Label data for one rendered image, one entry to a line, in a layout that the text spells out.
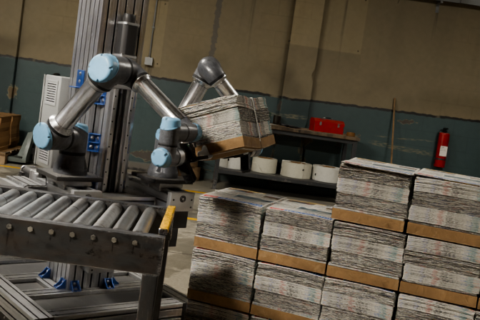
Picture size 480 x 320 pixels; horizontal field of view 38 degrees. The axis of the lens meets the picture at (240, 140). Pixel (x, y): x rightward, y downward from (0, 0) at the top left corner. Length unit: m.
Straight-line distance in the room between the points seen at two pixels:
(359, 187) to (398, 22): 7.18
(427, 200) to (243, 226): 0.75
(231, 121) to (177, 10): 6.74
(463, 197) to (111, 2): 1.80
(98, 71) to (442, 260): 1.52
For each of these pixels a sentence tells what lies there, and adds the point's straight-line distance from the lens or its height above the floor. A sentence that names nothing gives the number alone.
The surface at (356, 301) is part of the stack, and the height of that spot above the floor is 0.53.
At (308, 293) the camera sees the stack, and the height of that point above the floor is 0.52.
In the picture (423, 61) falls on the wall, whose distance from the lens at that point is 9.91.
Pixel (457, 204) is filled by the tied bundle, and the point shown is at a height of 0.98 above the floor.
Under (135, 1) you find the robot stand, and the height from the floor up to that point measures 1.64.
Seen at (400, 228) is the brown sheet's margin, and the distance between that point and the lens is 2.76.
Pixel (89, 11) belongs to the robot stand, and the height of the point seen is 1.56.
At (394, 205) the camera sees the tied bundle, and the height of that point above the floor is 0.93.
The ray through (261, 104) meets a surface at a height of 1.24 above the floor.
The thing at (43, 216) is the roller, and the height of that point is 0.80.
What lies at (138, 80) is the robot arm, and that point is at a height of 1.27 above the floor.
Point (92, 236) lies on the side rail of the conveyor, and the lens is 2.22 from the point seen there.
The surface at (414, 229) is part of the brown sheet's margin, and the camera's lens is 2.76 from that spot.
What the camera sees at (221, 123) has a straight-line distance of 2.90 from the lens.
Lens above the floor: 1.29
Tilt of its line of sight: 4 degrees down
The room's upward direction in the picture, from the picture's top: 8 degrees clockwise
